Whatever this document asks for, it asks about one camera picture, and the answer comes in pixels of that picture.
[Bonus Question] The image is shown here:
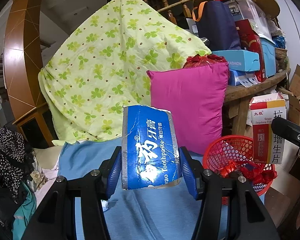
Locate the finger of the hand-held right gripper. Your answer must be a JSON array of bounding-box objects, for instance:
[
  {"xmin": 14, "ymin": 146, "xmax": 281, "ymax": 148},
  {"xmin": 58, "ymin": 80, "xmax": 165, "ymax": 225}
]
[{"xmin": 271, "ymin": 117, "xmax": 300, "ymax": 153}]

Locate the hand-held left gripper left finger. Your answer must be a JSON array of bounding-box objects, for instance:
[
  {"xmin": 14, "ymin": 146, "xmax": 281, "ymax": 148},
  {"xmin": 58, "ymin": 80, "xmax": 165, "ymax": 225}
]
[{"xmin": 21, "ymin": 147, "xmax": 122, "ymax": 240}]

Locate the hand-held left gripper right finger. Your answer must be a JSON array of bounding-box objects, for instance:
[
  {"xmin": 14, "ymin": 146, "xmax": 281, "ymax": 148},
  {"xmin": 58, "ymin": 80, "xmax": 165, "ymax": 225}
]
[{"xmin": 178, "ymin": 146, "xmax": 280, "ymax": 240}]

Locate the white red medicine box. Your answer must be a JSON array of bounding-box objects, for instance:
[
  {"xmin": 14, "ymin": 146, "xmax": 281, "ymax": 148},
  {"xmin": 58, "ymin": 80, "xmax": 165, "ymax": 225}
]
[{"xmin": 249, "ymin": 92, "xmax": 290, "ymax": 165}]

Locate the red plastic basket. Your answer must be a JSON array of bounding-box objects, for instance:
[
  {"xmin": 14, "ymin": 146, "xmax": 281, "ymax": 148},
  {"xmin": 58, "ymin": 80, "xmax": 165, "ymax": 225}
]
[{"xmin": 202, "ymin": 135, "xmax": 278, "ymax": 197}]

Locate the blue toothpaste box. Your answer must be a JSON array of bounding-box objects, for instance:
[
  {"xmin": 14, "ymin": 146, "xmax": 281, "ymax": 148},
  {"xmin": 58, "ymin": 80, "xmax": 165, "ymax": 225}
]
[{"xmin": 121, "ymin": 104, "xmax": 183, "ymax": 190}]

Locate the blue blanket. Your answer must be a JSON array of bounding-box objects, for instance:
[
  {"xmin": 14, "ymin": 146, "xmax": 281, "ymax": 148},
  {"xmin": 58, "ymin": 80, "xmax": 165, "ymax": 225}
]
[{"xmin": 57, "ymin": 141, "xmax": 265, "ymax": 240}]

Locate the round wooden table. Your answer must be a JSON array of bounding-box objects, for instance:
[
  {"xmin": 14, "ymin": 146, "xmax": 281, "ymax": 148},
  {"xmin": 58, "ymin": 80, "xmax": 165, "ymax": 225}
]
[{"xmin": 222, "ymin": 67, "xmax": 292, "ymax": 137}]

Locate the cream cushion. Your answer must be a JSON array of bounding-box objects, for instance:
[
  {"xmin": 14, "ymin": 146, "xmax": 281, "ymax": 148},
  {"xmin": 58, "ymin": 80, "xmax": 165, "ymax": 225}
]
[{"xmin": 33, "ymin": 144, "xmax": 66, "ymax": 172}]

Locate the pink pillow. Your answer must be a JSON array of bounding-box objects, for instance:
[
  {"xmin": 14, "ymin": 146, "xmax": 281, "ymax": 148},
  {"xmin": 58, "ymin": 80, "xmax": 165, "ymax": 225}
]
[{"xmin": 146, "ymin": 61, "xmax": 230, "ymax": 155}]

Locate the beige patterned cloth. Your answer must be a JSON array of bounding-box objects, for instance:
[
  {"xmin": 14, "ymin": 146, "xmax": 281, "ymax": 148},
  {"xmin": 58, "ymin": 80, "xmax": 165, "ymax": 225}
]
[{"xmin": 31, "ymin": 169, "xmax": 48, "ymax": 191}]

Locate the white and blue box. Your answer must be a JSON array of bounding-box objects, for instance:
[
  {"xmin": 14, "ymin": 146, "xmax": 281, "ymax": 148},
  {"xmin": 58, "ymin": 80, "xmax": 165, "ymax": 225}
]
[{"xmin": 227, "ymin": 69, "xmax": 260, "ymax": 87}]

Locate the wicker basket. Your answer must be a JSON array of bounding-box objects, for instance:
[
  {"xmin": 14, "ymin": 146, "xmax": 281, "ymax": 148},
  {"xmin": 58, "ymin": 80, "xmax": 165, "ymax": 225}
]
[{"xmin": 274, "ymin": 47, "xmax": 288, "ymax": 60}]

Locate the light blue flat box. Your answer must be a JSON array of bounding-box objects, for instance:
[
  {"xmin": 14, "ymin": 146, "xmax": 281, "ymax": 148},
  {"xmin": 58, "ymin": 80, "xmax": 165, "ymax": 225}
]
[{"xmin": 211, "ymin": 49, "xmax": 261, "ymax": 72}]

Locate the teal garment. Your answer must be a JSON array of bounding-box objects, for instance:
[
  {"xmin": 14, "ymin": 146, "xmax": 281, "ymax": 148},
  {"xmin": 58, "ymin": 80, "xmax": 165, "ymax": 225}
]
[{"xmin": 12, "ymin": 181, "xmax": 37, "ymax": 240}]

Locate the red gift box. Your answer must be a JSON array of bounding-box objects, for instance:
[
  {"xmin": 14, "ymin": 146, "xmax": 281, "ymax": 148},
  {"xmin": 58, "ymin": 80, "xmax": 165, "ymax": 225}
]
[{"xmin": 234, "ymin": 19, "xmax": 266, "ymax": 82}]

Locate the black white floral garment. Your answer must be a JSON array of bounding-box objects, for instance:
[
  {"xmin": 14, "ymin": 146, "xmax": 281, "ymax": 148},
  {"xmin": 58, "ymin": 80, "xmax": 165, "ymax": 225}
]
[{"xmin": 0, "ymin": 127, "xmax": 35, "ymax": 201}]

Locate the green clover print quilt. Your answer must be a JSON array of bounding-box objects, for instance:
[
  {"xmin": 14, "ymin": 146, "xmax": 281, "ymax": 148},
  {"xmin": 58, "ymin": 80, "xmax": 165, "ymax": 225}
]
[{"xmin": 38, "ymin": 0, "xmax": 212, "ymax": 146}]

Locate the red bag behind pillow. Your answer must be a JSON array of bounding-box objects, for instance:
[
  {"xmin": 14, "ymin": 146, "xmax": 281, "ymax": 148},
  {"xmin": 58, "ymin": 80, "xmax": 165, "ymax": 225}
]
[{"xmin": 183, "ymin": 54, "xmax": 228, "ymax": 68}]

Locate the clear plastic storage box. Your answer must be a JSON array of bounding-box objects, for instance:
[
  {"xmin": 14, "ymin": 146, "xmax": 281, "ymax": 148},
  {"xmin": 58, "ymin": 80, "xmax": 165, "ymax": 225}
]
[{"xmin": 224, "ymin": 0, "xmax": 273, "ymax": 40}]

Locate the wooden pillar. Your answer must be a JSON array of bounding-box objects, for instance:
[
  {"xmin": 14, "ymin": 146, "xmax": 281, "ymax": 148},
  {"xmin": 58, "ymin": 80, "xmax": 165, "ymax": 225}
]
[{"xmin": 3, "ymin": 0, "xmax": 56, "ymax": 147}]

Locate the navy bag with orange handles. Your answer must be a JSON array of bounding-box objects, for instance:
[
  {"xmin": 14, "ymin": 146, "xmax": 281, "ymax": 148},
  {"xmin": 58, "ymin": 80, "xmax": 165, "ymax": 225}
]
[{"xmin": 192, "ymin": 0, "xmax": 242, "ymax": 52}]

